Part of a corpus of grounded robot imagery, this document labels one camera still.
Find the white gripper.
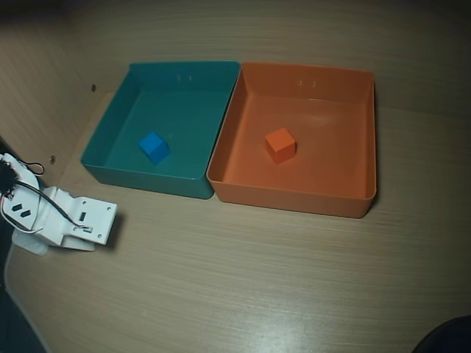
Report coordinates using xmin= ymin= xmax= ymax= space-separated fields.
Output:
xmin=36 ymin=185 xmax=99 ymax=253

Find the blue cube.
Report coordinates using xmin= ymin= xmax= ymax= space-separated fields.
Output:
xmin=138 ymin=131 xmax=171 ymax=165

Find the orange cube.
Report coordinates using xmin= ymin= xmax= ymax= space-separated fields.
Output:
xmin=264 ymin=128 xmax=297 ymax=165

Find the translucent white robot base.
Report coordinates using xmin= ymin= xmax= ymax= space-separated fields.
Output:
xmin=12 ymin=227 xmax=51 ymax=257

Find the teal plastic box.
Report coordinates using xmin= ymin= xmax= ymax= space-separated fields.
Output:
xmin=79 ymin=60 xmax=242 ymax=201

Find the orange plastic box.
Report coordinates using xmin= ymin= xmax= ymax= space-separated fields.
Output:
xmin=205 ymin=61 xmax=379 ymax=220

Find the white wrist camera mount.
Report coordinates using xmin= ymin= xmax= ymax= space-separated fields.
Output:
xmin=65 ymin=198 xmax=118 ymax=246

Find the thin red black servo wire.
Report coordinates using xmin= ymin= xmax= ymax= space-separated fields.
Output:
xmin=18 ymin=160 xmax=46 ymax=176

